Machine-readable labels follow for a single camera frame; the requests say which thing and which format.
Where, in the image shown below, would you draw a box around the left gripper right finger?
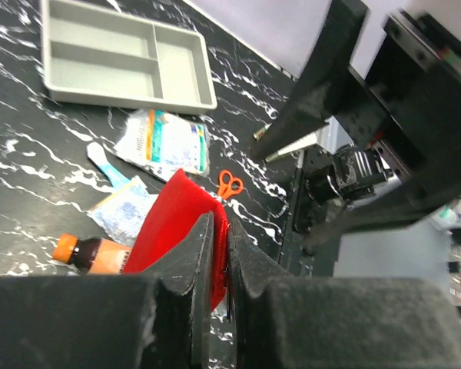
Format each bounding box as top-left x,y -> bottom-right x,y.
227,221 -> 461,368

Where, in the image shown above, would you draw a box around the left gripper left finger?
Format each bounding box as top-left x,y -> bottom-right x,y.
0,213 -> 214,368

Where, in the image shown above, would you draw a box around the red first aid pouch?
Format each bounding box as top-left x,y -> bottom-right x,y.
122,170 -> 228,309

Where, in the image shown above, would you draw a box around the stack of gauze packets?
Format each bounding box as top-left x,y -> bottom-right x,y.
114,109 -> 210,182

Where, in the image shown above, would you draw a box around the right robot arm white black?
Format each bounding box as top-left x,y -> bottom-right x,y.
252,1 -> 461,276

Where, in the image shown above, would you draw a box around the brown bottle orange cap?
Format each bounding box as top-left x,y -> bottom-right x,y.
52,234 -> 131,274

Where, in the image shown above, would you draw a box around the clear plastic bag packet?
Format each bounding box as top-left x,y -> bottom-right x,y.
87,176 -> 158,247

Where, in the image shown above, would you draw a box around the orange small scissors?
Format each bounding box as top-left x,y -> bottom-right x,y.
217,170 -> 244,200

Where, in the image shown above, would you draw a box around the light blue plastic tweezers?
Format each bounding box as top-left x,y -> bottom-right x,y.
86,142 -> 130,190

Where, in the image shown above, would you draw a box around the grey divided plastic tray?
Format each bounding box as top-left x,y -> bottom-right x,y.
40,1 -> 217,115

